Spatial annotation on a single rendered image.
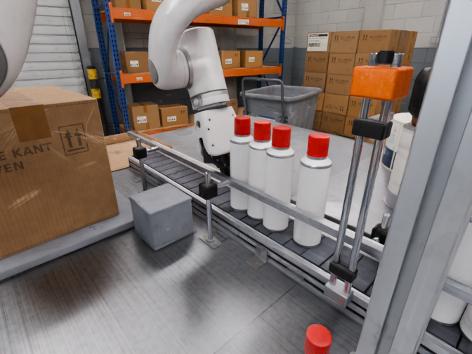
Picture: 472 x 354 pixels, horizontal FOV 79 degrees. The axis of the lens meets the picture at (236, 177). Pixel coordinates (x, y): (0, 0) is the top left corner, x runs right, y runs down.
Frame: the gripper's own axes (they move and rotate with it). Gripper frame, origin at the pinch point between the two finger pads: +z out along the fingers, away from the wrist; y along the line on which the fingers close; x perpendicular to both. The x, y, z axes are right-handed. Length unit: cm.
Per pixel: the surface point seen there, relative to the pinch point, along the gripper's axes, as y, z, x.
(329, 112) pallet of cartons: 321, -1, 166
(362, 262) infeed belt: 1.9, 16.8, -28.2
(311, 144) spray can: -1.5, -4.8, -25.0
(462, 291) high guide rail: -4.5, 13.8, -43.2
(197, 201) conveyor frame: -5.5, 4.9, 7.2
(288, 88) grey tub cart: 242, -40, 165
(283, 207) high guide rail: -4.4, 5.2, -18.9
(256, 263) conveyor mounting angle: -7.5, 15.8, -12.0
